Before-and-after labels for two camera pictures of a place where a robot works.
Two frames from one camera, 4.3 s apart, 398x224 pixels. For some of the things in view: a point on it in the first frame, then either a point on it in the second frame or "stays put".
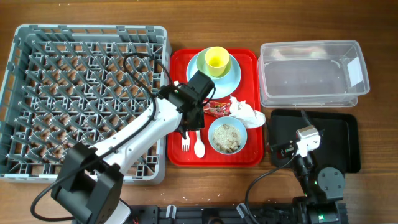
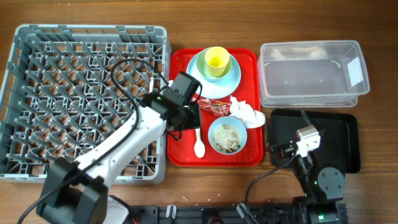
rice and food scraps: [226, 137] stays put
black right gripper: [285, 149] stays put
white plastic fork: [186, 142] to [151, 84]
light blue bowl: [227, 135] stays put
